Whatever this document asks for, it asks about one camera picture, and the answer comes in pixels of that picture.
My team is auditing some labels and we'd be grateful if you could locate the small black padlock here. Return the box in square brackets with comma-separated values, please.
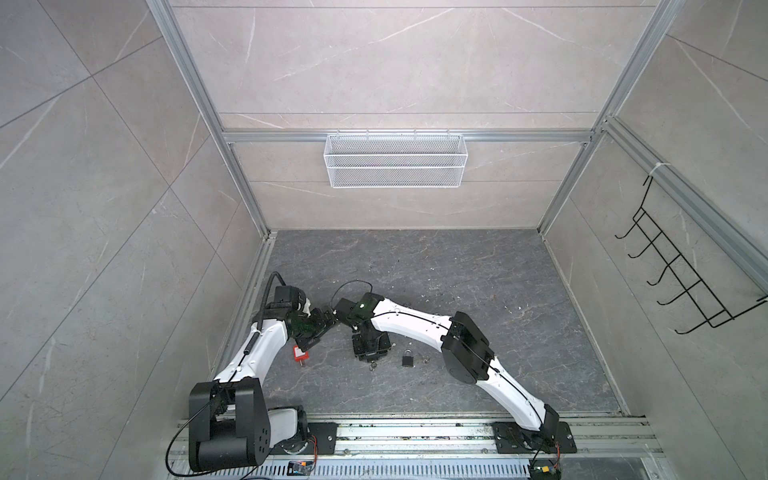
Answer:
[401, 349, 415, 368]

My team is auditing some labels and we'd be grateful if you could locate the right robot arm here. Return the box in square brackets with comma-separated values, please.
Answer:
[332, 292, 560, 452]

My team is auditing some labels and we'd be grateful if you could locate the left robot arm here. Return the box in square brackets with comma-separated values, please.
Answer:
[164, 271, 337, 478]

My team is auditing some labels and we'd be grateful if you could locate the red padlock left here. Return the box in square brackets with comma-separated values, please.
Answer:
[293, 345, 310, 366]

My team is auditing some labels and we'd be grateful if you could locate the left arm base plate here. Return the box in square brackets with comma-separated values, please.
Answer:
[270, 422, 339, 455]

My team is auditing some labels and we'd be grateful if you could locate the white slotted cable duct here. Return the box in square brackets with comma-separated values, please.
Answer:
[208, 458, 650, 479]

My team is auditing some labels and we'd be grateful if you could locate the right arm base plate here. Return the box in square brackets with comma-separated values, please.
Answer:
[491, 422, 578, 454]

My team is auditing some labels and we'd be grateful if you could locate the white wire mesh basket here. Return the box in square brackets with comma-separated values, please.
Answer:
[323, 133, 469, 189]

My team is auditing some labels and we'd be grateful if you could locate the aluminium mounting rail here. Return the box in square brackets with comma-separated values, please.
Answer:
[164, 416, 664, 460]

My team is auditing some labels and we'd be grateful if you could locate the black wire hook rack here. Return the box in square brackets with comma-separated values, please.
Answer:
[614, 175, 767, 336]

